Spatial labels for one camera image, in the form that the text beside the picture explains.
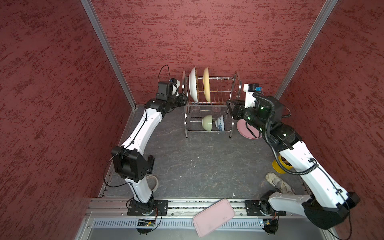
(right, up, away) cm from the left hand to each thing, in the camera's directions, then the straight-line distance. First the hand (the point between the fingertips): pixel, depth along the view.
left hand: (186, 101), depth 82 cm
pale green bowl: (+12, -12, +12) cm, 21 cm away
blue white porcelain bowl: (+21, -13, +12) cm, 27 cm away
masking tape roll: (-20, -43, +2) cm, 48 cm away
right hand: (+20, -4, -18) cm, 27 cm away
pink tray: (+14, -57, -12) cm, 60 cm away
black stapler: (-22, -36, +6) cm, 43 cm away
